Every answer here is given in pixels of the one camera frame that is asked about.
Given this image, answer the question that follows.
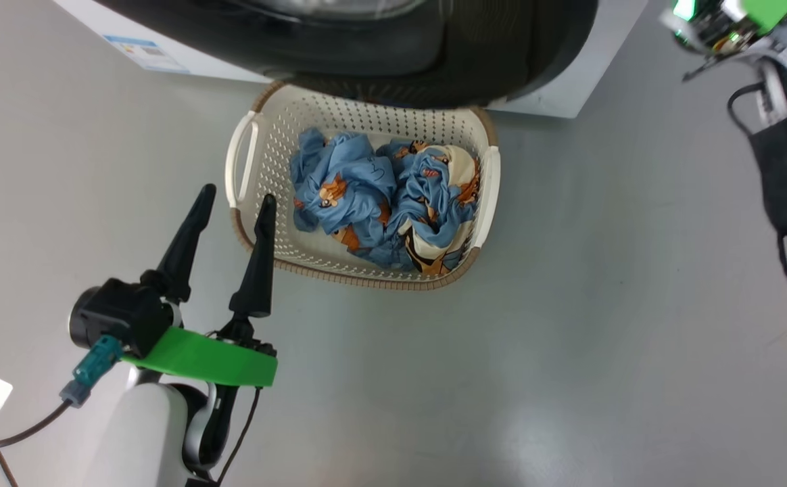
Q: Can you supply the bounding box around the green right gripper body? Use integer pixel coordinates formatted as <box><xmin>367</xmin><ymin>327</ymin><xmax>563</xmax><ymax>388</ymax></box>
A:
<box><xmin>661</xmin><ymin>0</ymin><xmax>787</xmax><ymax>109</ymax></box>

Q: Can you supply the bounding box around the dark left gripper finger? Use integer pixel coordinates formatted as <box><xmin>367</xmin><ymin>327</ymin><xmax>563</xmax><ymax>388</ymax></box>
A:
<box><xmin>140</xmin><ymin>183</ymin><xmax>218</xmax><ymax>304</ymax></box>
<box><xmin>229</xmin><ymin>194</ymin><xmax>279</xmax><ymax>319</ymax></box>

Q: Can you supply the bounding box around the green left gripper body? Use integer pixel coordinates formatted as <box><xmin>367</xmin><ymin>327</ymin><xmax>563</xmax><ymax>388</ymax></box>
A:
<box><xmin>123</xmin><ymin>318</ymin><xmax>279</xmax><ymax>388</ymax></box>

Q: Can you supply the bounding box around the blue cartoon print garment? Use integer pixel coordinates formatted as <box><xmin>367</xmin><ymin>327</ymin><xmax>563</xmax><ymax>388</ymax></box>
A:
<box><xmin>289</xmin><ymin>127</ymin><xmax>398</xmax><ymax>252</ymax></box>

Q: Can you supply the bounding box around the blue and cream cartoon garment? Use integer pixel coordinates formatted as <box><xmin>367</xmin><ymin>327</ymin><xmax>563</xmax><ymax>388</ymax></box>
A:
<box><xmin>350</xmin><ymin>139</ymin><xmax>482</xmax><ymax>277</ymax></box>

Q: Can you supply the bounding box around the round black washing machine door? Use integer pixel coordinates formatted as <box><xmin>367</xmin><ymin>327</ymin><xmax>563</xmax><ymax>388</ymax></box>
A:
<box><xmin>93</xmin><ymin>0</ymin><xmax>600</xmax><ymax>109</ymax></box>

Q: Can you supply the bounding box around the cream perforated laundry basket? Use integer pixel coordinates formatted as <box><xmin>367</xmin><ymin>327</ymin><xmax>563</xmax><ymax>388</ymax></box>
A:
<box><xmin>224</xmin><ymin>80</ymin><xmax>502</xmax><ymax>292</ymax></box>

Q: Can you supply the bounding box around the white front-load washing machine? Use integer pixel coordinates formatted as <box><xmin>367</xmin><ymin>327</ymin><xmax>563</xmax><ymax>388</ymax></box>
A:
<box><xmin>53</xmin><ymin>0</ymin><xmax>650</xmax><ymax>119</ymax></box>

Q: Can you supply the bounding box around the blue energy label sticker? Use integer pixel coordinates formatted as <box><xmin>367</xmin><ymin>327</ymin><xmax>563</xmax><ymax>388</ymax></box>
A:
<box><xmin>104</xmin><ymin>35</ymin><xmax>190</xmax><ymax>74</ymax></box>

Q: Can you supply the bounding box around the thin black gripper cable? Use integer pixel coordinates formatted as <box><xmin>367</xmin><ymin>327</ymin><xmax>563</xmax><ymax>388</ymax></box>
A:
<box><xmin>214</xmin><ymin>386</ymin><xmax>263</xmax><ymax>486</ymax></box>
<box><xmin>727</xmin><ymin>81</ymin><xmax>767</xmax><ymax>137</ymax></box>

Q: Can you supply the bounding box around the black cable with teal connector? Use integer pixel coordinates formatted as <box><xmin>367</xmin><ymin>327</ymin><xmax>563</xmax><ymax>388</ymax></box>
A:
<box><xmin>0</xmin><ymin>335</ymin><xmax>124</xmax><ymax>450</ymax></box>

